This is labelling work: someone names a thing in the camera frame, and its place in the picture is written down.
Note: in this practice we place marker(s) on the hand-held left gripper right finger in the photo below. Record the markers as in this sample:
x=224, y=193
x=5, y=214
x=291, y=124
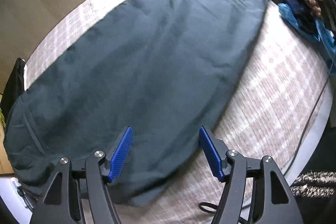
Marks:
x=211, y=153

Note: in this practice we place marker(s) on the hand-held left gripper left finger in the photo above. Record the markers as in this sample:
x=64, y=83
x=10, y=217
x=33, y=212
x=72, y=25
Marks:
x=120, y=155

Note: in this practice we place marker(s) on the speckled black white rug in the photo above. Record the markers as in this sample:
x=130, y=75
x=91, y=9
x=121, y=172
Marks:
x=315, y=182

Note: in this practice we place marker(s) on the navy printed garment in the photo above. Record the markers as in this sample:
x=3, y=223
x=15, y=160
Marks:
x=294, y=2

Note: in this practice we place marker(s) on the light plywood board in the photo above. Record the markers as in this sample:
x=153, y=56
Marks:
x=34, y=3

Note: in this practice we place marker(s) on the dark grey pants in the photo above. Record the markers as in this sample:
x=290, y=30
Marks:
x=144, y=69

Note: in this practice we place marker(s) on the person's right hand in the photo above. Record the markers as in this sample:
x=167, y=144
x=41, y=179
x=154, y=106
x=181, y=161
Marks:
x=313, y=5

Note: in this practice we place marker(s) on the light blue cloth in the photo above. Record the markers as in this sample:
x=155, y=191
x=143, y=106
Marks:
x=288, y=14

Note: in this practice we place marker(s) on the black pants with yellow stripes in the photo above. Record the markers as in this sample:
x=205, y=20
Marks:
x=13, y=82

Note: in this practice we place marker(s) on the plaid blanket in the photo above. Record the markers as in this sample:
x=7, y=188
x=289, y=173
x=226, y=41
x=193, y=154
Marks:
x=275, y=82

